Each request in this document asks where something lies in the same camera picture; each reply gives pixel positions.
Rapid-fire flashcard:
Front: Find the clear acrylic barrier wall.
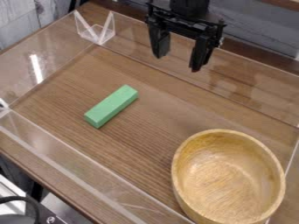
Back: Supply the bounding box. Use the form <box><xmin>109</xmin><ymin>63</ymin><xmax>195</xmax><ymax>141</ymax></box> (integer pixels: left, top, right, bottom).
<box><xmin>0</xmin><ymin>4</ymin><xmax>299</xmax><ymax>224</ymax></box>

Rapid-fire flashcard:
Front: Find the black metal bracket with bolt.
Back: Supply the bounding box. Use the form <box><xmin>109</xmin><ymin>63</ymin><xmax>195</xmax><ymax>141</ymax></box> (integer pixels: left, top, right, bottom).
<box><xmin>39</xmin><ymin>205</ymin><xmax>68</xmax><ymax>224</ymax></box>

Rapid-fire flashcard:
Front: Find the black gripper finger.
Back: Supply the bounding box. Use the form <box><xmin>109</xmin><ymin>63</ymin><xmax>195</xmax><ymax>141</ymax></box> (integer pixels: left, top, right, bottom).
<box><xmin>149</xmin><ymin>23</ymin><xmax>171</xmax><ymax>59</ymax></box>
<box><xmin>190</xmin><ymin>35</ymin><xmax>214</xmax><ymax>73</ymax></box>

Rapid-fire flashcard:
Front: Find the brown wooden bowl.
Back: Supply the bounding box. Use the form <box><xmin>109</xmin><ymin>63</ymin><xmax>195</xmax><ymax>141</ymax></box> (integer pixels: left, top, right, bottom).
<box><xmin>171</xmin><ymin>129</ymin><xmax>286</xmax><ymax>224</ymax></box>

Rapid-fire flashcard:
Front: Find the green rectangular block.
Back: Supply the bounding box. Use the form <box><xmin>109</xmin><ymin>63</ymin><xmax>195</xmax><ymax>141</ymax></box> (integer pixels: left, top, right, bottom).
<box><xmin>84</xmin><ymin>85</ymin><xmax>138</xmax><ymax>129</ymax></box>

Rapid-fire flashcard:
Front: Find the clear acrylic corner bracket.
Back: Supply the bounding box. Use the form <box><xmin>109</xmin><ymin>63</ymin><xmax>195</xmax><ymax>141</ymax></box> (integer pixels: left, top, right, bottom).
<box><xmin>74</xmin><ymin>10</ymin><xmax>117</xmax><ymax>46</ymax></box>

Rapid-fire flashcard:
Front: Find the black cable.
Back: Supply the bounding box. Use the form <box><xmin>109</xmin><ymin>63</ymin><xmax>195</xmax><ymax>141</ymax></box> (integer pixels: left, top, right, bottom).
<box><xmin>0</xmin><ymin>195</ymin><xmax>43</xmax><ymax>224</ymax></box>

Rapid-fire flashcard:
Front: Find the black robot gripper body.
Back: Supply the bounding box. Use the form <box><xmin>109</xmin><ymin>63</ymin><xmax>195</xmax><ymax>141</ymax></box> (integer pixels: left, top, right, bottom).
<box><xmin>145</xmin><ymin>0</ymin><xmax>227</xmax><ymax>44</ymax></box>

